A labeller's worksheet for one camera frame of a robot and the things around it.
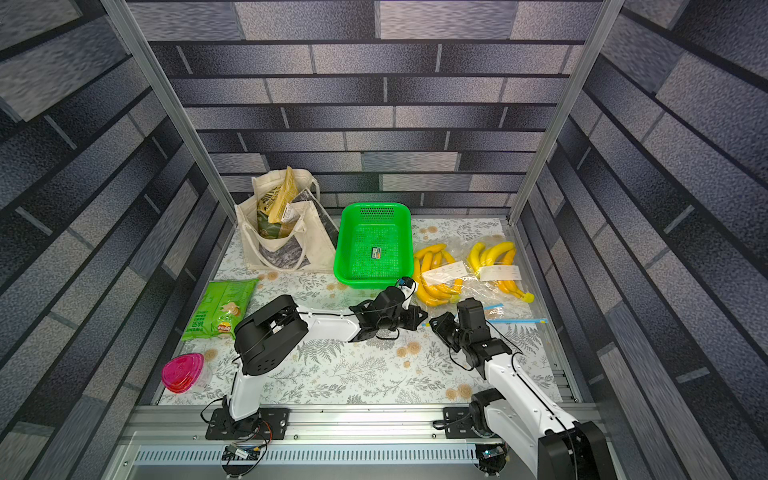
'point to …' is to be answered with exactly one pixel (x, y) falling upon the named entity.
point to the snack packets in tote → (276, 212)
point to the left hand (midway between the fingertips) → (431, 315)
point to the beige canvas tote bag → (311, 244)
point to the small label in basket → (376, 253)
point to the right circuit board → (493, 452)
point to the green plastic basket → (363, 225)
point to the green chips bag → (218, 310)
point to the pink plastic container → (180, 371)
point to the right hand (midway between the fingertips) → (429, 320)
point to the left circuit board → (233, 452)
